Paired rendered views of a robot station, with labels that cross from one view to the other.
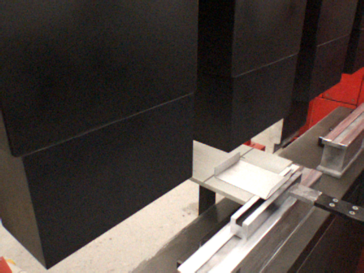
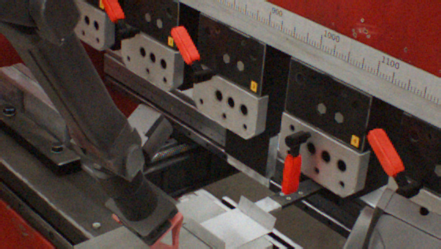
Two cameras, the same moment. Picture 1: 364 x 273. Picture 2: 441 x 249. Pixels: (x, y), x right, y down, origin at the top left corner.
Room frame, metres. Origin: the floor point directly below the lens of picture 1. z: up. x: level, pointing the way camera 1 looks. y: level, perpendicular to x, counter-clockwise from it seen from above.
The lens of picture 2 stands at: (0.45, 1.04, 1.82)
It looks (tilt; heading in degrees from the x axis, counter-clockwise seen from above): 28 degrees down; 276
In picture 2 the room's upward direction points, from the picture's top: 5 degrees clockwise
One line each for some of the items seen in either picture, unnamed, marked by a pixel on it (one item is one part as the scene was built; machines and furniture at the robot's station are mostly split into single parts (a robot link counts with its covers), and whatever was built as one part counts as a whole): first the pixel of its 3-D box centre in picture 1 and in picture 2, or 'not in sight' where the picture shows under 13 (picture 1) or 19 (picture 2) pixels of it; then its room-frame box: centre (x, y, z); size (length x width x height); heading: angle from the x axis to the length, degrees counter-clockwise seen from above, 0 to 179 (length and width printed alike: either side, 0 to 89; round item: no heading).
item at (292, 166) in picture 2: not in sight; (295, 162); (0.44, -0.03, 1.20); 0.04 x 0.02 x 0.10; 49
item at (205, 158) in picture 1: (213, 158); (174, 247); (0.61, -0.07, 1.00); 0.26 x 0.18 x 0.01; 49
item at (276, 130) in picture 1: (290, 117); (250, 150); (0.52, -0.18, 1.13); 0.10 x 0.02 x 0.10; 139
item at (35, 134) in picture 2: (343, 127); (32, 137); (1.01, -0.53, 0.89); 0.30 x 0.05 x 0.03; 139
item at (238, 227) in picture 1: (269, 199); (257, 232); (0.49, -0.16, 0.98); 0.20 x 0.03 x 0.03; 139
